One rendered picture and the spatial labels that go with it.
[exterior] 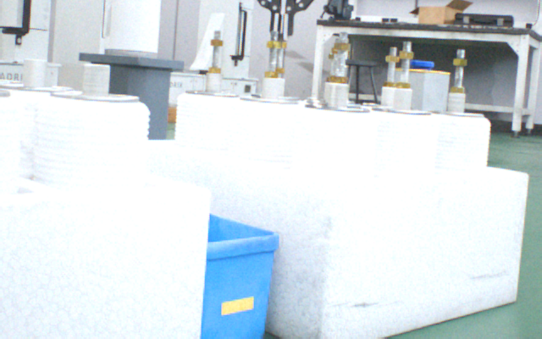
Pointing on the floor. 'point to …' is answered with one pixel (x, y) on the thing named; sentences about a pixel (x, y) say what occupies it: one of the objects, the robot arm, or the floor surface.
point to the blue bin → (236, 279)
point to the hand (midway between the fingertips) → (281, 26)
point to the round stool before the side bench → (359, 75)
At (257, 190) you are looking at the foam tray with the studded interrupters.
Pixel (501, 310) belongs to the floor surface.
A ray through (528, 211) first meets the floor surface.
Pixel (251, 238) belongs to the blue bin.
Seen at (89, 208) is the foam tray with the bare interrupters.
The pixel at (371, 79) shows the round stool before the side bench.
